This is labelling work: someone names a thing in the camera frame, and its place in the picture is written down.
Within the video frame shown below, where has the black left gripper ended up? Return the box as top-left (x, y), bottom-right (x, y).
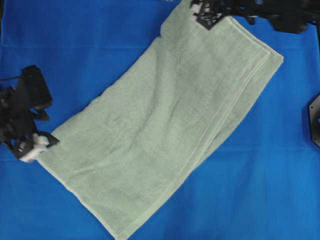
top-left (4, 99), bottom-right (60, 163)

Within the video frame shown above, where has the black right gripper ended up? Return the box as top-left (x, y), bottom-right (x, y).
top-left (190, 0), bottom-right (234, 31)

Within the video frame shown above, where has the pale green bath towel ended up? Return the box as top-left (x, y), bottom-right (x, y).
top-left (37, 0), bottom-right (284, 240)

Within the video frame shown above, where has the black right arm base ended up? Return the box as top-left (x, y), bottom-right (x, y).
top-left (308, 94), bottom-right (320, 148)

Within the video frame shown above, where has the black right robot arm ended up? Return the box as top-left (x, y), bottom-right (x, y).
top-left (190, 0), bottom-right (320, 34)

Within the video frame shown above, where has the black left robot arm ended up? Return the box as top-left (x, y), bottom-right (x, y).
top-left (0, 86), bottom-right (60, 163)

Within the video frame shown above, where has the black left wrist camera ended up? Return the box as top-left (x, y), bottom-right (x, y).
top-left (12, 65), bottom-right (53, 111)

